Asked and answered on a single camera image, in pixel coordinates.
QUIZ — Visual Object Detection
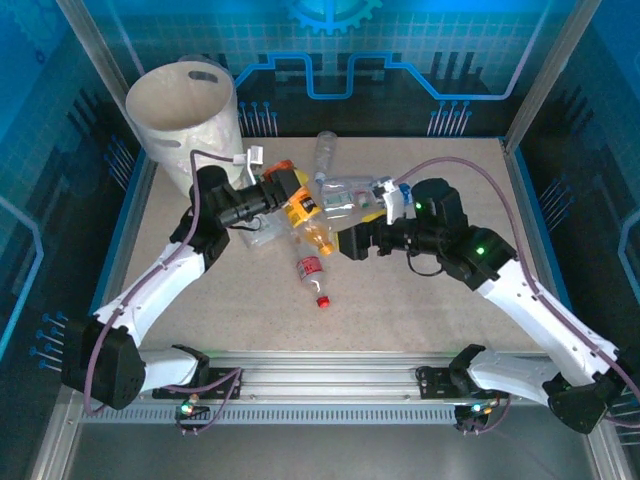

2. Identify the slim clear bottle blue cap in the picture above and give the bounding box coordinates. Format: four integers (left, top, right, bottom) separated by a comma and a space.
312, 129, 339, 184

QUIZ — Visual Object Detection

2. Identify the clear bottle red label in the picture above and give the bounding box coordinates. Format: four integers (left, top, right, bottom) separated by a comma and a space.
295, 253, 334, 309

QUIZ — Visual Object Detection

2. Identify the cream plastic bin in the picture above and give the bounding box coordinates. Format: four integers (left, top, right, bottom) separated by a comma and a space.
124, 54, 246, 196

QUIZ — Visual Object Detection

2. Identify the aluminium mounting rail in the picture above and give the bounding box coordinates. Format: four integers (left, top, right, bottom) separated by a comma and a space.
139, 348, 551, 402

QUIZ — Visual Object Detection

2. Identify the orange label plastic bottle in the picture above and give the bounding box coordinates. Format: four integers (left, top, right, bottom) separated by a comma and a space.
263, 158, 310, 185

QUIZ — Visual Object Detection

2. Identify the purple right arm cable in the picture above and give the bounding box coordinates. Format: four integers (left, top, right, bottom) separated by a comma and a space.
397, 156, 640, 429

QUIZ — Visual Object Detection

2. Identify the aluminium frame post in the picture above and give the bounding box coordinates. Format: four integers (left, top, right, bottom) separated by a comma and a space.
502, 0, 601, 154
53, 0, 151, 109

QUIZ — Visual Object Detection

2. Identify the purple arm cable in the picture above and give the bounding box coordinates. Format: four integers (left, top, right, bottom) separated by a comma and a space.
397, 156, 640, 429
82, 148, 249, 417

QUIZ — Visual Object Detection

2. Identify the grey slotted cable duct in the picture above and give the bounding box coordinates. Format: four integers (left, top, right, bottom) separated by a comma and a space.
79, 405, 464, 427

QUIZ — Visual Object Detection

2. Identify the yellow label plastic bottle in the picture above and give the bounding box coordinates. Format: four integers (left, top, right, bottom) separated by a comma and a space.
282, 184, 337, 257

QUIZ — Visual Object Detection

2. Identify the clear crushed plastic bottle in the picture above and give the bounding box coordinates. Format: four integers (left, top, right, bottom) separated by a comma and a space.
238, 212, 284, 247

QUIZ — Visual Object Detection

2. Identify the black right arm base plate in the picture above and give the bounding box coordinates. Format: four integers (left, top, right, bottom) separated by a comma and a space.
415, 366, 481, 401

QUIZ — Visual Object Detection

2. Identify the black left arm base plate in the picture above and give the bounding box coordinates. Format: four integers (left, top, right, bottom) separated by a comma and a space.
151, 367, 245, 401

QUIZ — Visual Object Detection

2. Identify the clear bottle green white label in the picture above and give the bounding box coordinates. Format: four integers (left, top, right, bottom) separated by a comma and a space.
319, 192, 384, 221

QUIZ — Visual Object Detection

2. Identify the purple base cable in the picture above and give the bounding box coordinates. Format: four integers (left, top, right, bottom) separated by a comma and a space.
173, 367, 246, 437
454, 394, 514, 435

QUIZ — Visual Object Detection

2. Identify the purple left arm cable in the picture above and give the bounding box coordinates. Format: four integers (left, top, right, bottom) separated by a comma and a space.
82, 148, 249, 417

